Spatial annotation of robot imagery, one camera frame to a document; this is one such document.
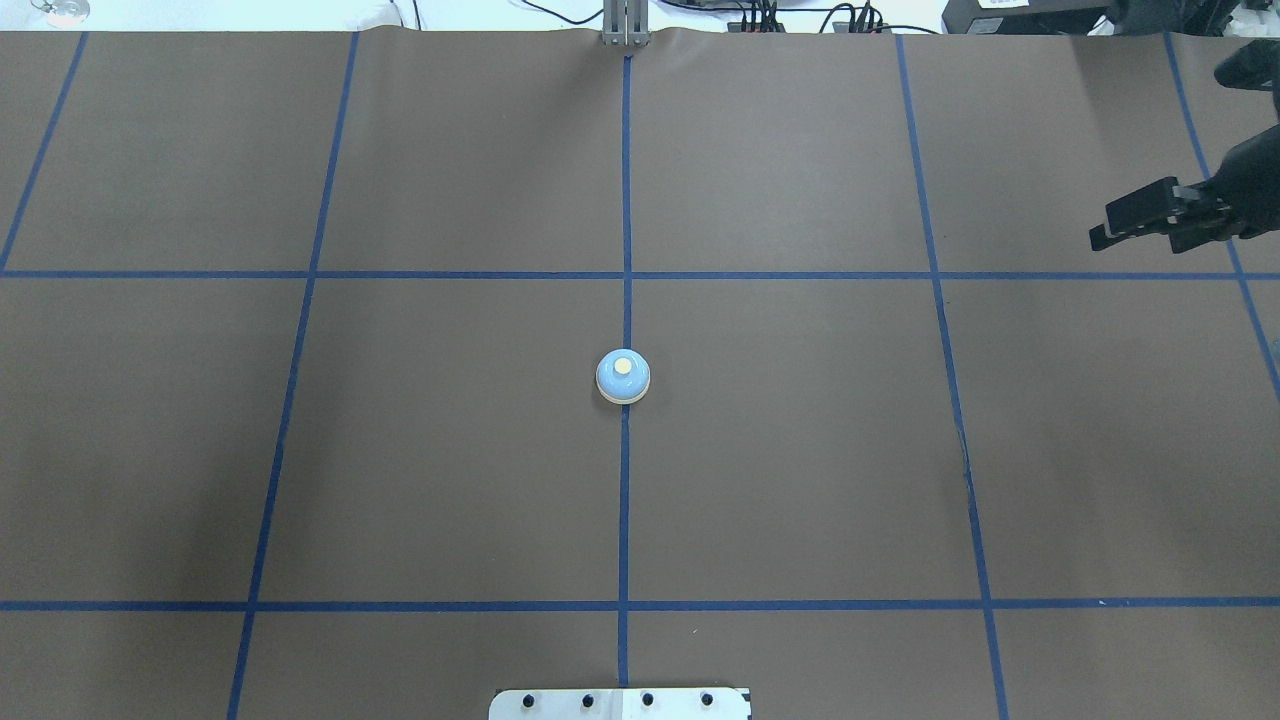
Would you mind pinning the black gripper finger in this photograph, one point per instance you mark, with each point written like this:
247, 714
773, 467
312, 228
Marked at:
1156, 208

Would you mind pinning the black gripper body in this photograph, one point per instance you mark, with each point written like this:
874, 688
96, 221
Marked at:
1252, 180

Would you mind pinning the blue round desk bell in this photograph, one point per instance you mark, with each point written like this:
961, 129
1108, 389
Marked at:
623, 376

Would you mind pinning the aluminium frame post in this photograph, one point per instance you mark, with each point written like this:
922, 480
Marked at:
625, 23

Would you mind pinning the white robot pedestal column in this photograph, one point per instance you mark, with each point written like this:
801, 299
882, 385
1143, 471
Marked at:
623, 703

